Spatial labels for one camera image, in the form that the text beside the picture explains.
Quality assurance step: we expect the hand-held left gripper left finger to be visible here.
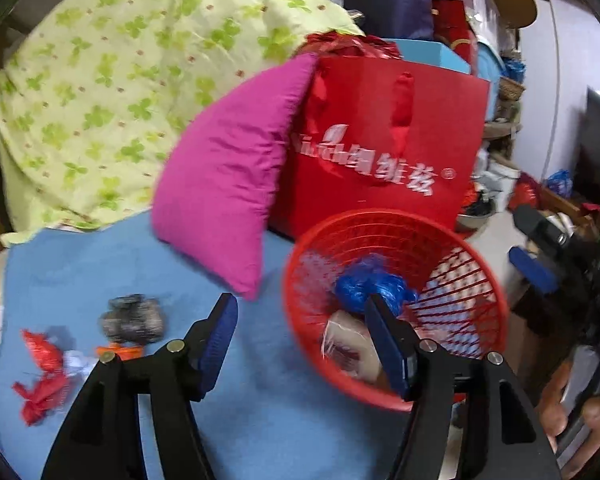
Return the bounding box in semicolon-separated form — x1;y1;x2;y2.
40;292;239;480

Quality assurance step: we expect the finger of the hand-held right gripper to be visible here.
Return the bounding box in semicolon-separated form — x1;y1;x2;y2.
509;246;561;293
512;205;571;256

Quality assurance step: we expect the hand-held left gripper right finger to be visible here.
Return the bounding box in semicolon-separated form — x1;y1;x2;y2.
364;294;563;480

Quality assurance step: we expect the clear plastic wrapper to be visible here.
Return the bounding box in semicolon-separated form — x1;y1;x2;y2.
321;310;391;386

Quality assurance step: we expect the grey plastic bag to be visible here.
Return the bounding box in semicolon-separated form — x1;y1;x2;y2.
98;296;166;346

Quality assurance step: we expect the small orange wrapper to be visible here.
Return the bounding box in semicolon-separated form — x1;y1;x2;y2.
96;344;143;361

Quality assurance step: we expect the red plastic basket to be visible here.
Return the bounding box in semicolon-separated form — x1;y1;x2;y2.
282;208;511;413

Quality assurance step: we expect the white tissue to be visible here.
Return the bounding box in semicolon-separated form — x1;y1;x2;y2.
62;350;98;378

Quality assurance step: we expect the red plastic wrapper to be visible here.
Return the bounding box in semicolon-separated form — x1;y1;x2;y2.
12;372;76;427
21;329;65;372

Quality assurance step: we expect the person's right hand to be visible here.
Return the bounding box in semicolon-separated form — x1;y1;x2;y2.
537;360;600;461

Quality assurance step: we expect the small red plastic bag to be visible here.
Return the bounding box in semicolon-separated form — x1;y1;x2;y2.
510;175;538;211

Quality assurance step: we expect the small blue plastic bag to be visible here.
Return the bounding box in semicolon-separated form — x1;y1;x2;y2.
547;169;573;196

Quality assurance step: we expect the metal bowl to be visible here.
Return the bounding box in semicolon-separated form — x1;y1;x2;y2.
455;207;496;233

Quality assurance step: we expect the blue blanket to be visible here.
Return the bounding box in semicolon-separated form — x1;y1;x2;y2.
0;210;421;480

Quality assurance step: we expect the magenta pillow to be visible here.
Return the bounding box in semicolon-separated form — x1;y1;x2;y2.
150;52;321;301

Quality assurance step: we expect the blue plastic tub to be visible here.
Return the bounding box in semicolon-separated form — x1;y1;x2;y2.
475;42;506;83

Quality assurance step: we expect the red paper gift bag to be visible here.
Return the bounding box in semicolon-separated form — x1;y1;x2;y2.
270;55;491;241

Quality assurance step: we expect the light blue box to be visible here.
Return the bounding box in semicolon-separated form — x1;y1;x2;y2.
385;37;473;76

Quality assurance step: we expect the red cardboard box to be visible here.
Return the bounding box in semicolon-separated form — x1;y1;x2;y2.
430;0;476;61

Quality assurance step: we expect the shiny red plastic bag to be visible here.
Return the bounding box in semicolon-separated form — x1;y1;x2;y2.
300;31;403;63

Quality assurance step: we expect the navy fabric bag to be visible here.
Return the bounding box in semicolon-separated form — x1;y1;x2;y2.
340;0;436;41

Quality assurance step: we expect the green clover print quilt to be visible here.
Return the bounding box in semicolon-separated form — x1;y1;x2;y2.
0;0;366;233

